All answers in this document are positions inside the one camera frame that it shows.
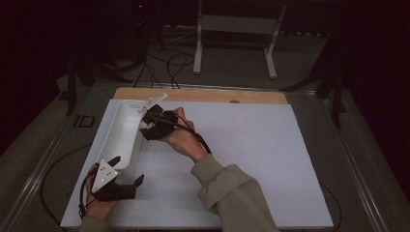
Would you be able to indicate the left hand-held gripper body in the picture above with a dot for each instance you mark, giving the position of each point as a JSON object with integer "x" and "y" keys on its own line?
{"x": 108, "y": 187}

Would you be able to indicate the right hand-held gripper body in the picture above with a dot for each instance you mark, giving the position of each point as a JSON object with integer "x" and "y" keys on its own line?
{"x": 162, "y": 121}

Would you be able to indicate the long white plastic container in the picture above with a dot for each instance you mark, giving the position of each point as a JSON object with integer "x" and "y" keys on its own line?
{"x": 124, "y": 138}

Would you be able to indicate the person's left hand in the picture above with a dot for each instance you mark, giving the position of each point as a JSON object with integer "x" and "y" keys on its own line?
{"x": 96, "y": 208}

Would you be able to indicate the person's right hand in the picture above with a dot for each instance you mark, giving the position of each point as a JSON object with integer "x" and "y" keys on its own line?
{"x": 182, "y": 138}

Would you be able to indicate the black stand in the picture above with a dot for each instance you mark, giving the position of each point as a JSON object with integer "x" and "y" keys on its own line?
{"x": 336, "y": 96}
{"x": 71, "y": 90}

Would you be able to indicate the white table cover sheet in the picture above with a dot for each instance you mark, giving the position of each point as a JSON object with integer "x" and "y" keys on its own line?
{"x": 257, "y": 161}

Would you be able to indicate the grey metal stand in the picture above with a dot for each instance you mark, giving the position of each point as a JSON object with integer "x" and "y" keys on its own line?
{"x": 235, "y": 25}

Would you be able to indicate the black rectangular floor frame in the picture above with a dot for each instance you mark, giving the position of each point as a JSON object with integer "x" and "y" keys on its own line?
{"x": 84, "y": 121}

